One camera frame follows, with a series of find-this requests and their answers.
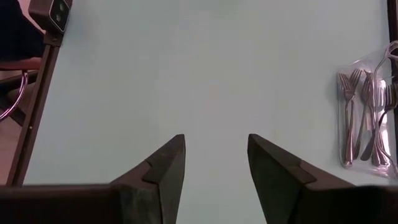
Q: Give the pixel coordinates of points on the clear plastic bin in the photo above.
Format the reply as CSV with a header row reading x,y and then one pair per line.
x,y
382,168

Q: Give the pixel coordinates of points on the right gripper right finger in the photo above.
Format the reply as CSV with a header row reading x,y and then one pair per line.
x,y
326,205

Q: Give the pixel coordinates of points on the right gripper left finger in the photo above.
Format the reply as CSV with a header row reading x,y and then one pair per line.
x,y
93,205

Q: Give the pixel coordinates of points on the table-level camera box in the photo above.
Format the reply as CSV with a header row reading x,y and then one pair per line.
x,y
51,14

